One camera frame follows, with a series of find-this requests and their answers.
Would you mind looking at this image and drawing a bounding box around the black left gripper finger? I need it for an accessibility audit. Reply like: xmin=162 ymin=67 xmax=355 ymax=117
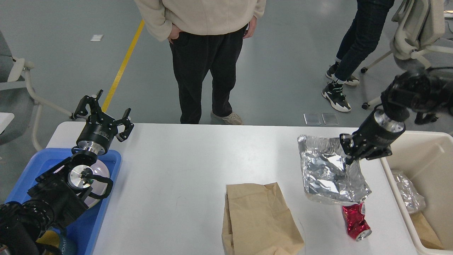
xmin=70 ymin=89 xmax=107 ymax=123
xmin=114 ymin=108 xmax=134 ymax=142

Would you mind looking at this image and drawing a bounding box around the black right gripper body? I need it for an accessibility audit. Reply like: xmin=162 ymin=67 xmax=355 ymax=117
xmin=352 ymin=109 xmax=406 ymax=160

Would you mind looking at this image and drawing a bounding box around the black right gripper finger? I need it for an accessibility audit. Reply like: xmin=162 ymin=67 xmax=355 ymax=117
xmin=339 ymin=133 xmax=364 ymax=165

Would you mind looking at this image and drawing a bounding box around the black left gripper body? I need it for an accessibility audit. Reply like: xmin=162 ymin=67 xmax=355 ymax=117
xmin=76 ymin=113 xmax=122 ymax=155

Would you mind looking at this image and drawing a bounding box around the aluminium foil tray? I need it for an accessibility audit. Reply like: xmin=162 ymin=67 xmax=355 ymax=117
xmin=297 ymin=135 xmax=372 ymax=206

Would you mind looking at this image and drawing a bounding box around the pink plate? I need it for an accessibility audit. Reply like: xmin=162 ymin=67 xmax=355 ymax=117
xmin=84 ymin=160 xmax=110 ymax=209

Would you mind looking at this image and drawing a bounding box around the crushed red can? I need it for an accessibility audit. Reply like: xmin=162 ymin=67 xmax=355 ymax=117
xmin=342 ymin=203 xmax=372 ymax=242

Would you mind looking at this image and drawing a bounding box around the brown paper bag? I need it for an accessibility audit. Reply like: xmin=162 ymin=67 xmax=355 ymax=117
xmin=222 ymin=182 xmax=305 ymax=255

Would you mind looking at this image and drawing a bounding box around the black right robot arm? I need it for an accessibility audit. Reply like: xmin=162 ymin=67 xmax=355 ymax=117
xmin=340 ymin=68 xmax=453 ymax=165

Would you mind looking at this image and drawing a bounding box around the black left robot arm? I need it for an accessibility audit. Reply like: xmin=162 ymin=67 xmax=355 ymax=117
xmin=1 ymin=90 xmax=134 ymax=255

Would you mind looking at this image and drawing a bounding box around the white plastic bin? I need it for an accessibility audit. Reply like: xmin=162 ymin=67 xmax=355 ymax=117
xmin=380 ymin=131 xmax=453 ymax=255

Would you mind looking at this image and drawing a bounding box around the grey chair at left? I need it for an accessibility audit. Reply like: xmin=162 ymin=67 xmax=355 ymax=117
xmin=0 ymin=34 xmax=72 ymax=151

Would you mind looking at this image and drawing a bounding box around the crumpled foil in bin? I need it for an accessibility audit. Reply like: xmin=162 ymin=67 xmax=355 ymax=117
xmin=392 ymin=171 xmax=426 ymax=214

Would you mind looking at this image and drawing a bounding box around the white table at left edge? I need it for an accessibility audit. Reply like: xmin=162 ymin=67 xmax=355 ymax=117
xmin=0 ymin=112 xmax=15 ymax=134

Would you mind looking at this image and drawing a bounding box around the blue plastic tray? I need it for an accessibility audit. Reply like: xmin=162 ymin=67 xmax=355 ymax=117
xmin=5 ymin=148 xmax=121 ymax=255

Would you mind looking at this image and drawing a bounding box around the brown paper in bin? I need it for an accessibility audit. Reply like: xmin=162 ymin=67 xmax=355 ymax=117
xmin=410 ymin=212 xmax=444 ymax=250

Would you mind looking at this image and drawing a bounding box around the white grey office chair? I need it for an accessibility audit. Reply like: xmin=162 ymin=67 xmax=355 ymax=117
xmin=360 ymin=0 xmax=453 ymax=110

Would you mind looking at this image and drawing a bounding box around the person in black trousers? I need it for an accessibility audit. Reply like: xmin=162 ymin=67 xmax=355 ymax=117
xmin=135 ymin=0 xmax=266 ymax=125

